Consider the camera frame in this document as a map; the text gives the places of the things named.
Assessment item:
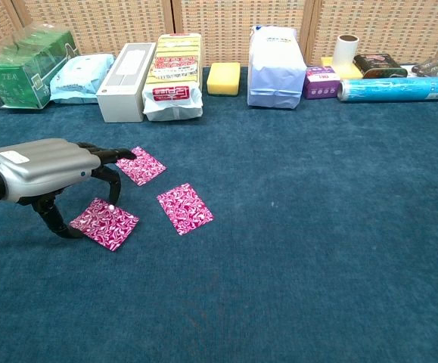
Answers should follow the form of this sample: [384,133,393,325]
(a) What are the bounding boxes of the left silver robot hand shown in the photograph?
[0,138,138,240]

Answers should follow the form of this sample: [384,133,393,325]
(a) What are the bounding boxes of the pink patterned packet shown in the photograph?
[115,146,167,188]
[156,183,215,236]
[69,197,141,252]

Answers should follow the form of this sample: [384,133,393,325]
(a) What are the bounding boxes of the clear box green tea bags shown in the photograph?
[0,22,80,110]

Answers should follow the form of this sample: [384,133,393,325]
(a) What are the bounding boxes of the light blue wet wipes pack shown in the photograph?
[49,53,116,105]

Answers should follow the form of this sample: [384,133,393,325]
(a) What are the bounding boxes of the long white cardboard box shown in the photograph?
[95,42,157,124]

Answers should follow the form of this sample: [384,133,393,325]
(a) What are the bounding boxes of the yellow red snack package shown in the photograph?
[141,33,204,122]

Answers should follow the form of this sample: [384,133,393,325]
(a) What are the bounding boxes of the yellow sponge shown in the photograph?
[320,56,364,80]
[207,62,241,97]

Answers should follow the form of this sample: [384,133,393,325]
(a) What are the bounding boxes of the wicker folding screen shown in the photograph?
[0,0,438,67]

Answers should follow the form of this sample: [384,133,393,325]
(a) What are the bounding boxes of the teal felt table cover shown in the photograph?
[0,67,438,363]

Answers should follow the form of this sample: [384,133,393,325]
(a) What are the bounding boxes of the white paper bag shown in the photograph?
[247,25,308,110]

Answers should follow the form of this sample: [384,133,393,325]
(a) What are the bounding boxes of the small purple box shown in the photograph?
[303,65,341,101]

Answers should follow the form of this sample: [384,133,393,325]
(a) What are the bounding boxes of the white paper roll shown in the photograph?
[331,34,360,76]

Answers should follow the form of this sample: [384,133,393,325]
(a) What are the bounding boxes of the dark metal tin can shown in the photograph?
[353,53,409,79]

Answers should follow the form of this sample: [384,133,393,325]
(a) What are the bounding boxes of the blue cling film roll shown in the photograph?
[337,76,438,104]

